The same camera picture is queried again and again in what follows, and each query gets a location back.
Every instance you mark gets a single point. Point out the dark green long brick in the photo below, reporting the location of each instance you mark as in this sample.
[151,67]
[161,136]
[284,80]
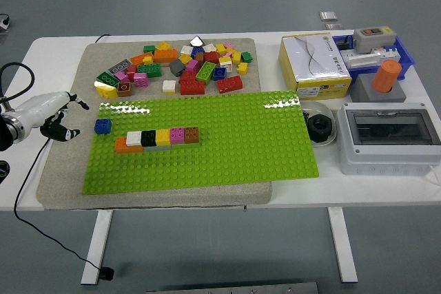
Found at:
[107,79]

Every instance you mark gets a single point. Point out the grey square block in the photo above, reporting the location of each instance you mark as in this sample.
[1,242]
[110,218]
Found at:
[361,92]

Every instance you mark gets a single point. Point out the grey long building brick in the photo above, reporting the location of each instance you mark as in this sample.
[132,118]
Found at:
[158,148]

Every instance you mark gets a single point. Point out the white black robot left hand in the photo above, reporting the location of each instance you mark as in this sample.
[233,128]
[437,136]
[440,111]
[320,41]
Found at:
[41,108]

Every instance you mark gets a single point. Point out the pink building brick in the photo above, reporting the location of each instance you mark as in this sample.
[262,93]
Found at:
[121,76]
[177,136]
[192,65]
[140,80]
[228,45]
[227,54]

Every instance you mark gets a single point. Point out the brown building brick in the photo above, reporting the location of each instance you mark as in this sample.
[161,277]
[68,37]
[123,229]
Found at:
[124,89]
[199,59]
[192,135]

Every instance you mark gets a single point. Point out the red long building brick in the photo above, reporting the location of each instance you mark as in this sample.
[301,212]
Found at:
[192,88]
[229,84]

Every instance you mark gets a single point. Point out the blue building brick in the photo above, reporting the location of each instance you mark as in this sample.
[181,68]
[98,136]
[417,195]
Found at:
[219,73]
[197,51]
[102,126]

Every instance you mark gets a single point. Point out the white dish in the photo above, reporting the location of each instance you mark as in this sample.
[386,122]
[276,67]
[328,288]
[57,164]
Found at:
[320,106]

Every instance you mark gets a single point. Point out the blue plastic bin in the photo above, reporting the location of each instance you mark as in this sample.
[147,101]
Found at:
[406,56]

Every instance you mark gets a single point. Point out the shiny black building brick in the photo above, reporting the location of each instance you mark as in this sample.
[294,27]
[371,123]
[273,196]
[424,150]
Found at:
[196,41]

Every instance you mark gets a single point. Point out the white floor power socket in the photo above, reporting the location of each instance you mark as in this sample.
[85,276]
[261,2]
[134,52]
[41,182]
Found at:
[4,24]

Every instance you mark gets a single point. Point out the grey electrical distribution box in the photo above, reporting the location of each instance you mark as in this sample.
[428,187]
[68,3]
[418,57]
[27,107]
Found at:
[389,159]

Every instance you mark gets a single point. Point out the white circuit breaker unit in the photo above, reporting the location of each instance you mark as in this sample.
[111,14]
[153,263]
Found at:
[361,60]

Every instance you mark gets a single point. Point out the lime green long brick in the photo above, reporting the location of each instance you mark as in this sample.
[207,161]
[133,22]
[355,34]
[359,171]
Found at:
[205,72]
[186,146]

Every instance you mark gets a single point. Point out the white table leg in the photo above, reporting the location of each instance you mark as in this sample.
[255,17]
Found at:
[96,249]
[341,246]

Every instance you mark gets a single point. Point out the silver floor socket cover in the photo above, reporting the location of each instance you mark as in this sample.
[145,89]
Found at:
[328,15]

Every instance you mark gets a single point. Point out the white building brick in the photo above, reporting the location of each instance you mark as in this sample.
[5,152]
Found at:
[209,47]
[186,50]
[226,64]
[133,138]

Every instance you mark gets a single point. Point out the large black hex nut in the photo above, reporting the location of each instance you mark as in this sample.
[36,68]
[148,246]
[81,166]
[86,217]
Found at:
[318,128]

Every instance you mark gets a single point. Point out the white and yellow brick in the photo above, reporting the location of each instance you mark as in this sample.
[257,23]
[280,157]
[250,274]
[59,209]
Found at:
[169,85]

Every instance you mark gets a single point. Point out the green long building brick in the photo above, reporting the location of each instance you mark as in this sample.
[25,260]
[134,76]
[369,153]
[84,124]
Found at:
[150,71]

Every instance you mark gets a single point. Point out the grey flat long brick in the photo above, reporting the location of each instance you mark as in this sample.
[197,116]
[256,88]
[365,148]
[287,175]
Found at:
[120,66]

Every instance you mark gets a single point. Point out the black power adapter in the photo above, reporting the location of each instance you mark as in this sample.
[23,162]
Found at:
[344,45]

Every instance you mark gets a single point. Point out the grey-brown table mat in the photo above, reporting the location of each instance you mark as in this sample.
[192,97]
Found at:
[172,198]

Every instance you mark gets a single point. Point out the yellow long building brick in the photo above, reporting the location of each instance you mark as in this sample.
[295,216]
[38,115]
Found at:
[107,92]

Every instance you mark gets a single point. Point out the grey switch box red button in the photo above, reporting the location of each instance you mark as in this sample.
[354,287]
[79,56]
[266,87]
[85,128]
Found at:
[373,41]

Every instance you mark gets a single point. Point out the orange long building brick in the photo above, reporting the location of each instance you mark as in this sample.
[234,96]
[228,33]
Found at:
[132,149]
[139,59]
[165,56]

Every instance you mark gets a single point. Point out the dark grey building brick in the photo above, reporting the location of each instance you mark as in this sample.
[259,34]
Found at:
[177,67]

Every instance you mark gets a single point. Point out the small black screws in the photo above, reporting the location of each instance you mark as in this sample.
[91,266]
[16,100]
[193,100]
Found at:
[304,115]

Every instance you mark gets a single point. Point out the yellow and white cardboard box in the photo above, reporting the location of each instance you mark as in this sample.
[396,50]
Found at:
[310,63]

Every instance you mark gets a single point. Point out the green studded baseplate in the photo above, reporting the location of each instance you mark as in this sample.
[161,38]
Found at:
[224,142]

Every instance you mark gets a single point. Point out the orange cylinder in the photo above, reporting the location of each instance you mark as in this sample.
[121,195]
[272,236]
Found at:
[386,77]

